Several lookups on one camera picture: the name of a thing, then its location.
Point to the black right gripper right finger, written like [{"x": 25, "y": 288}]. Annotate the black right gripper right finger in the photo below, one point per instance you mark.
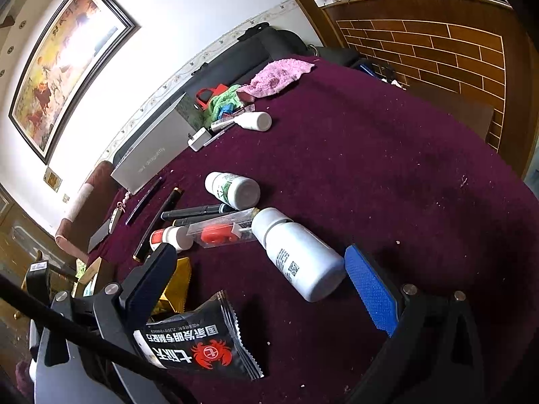
[{"x": 442, "y": 346}]

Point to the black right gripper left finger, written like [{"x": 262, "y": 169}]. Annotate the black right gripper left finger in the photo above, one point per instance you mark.
[{"x": 86, "y": 352}]

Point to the clear box red object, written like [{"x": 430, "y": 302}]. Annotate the clear box red object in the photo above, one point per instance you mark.
[{"x": 233, "y": 227}]

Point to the cardboard tray box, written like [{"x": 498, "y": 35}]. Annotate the cardboard tray box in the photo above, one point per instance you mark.
[{"x": 96, "y": 276}]

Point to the yellow snack packet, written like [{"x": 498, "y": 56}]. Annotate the yellow snack packet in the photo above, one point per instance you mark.
[{"x": 174, "y": 296}]

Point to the brown armchair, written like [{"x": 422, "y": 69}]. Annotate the brown armchair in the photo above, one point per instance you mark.
[{"x": 87, "y": 212}]

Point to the black phone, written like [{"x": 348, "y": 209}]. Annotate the black phone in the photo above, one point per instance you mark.
[{"x": 99, "y": 236}]

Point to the black marker yellow caps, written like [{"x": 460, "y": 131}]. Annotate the black marker yellow caps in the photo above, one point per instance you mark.
[{"x": 168, "y": 204}]

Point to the white bottle yellow cap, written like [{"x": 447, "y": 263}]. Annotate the white bottle yellow cap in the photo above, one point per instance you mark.
[{"x": 312, "y": 267}]

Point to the white bottle red label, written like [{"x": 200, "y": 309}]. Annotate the white bottle red label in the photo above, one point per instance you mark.
[{"x": 175, "y": 236}]

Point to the thin purple marker pen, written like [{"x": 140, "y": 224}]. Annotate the thin purple marker pen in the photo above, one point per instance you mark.
[{"x": 143, "y": 201}]

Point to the black marker grey cap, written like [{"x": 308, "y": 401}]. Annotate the black marker grey cap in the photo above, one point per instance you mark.
[{"x": 196, "y": 211}]

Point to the white bottle green label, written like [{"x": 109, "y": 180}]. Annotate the white bottle green label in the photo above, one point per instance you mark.
[{"x": 236, "y": 191}]

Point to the grey red dragonfly box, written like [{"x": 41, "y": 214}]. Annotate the grey red dragonfly box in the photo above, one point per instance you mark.
[{"x": 164, "y": 139}]

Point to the white charger adapter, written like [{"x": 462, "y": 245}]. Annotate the white charger adapter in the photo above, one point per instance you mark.
[{"x": 199, "y": 139}]

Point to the white plain bottle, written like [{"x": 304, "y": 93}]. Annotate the white plain bottle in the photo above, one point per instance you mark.
[{"x": 255, "y": 120}]

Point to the wooden brick-pattern counter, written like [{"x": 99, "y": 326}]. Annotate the wooden brick-pattern counter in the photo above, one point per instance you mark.
[{"x": 476, "y": 48}]

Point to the pink cloth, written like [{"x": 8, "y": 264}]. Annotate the pink cloth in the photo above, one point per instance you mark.
[{"x": 275, "y": 77}]

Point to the green cloth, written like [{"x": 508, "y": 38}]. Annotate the green cloth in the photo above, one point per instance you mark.
[{"x": 225, "y": 102}]

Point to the framed wall painting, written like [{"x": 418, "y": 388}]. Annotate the framed wall painting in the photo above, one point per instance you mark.
[{"x": 76, "y": 44}]

